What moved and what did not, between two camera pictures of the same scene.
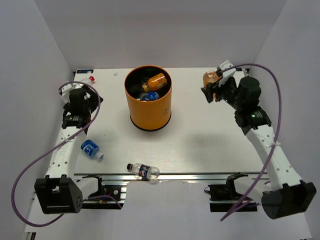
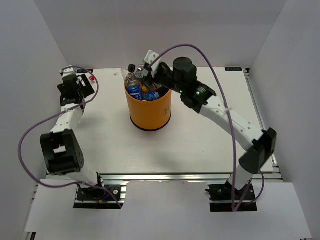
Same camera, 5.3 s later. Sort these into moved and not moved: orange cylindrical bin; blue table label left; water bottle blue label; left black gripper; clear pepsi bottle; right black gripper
Moved: clear pepsi bottle; right black gripper; left black gripper
Not moved: orange cylindrical bin; blue table label left; water bottle blue label
